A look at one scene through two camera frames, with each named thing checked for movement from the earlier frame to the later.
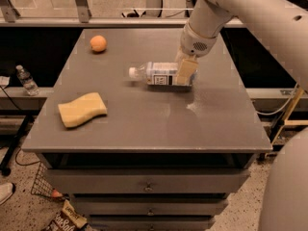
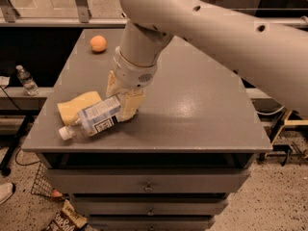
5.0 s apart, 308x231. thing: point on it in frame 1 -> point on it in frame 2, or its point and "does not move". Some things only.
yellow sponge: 84,109 does not move
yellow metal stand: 293,121 does not move
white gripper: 194,44 -> 132,73
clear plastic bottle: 159,73 -> 93,118
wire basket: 42,184 does not move
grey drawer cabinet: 135,156 does not move
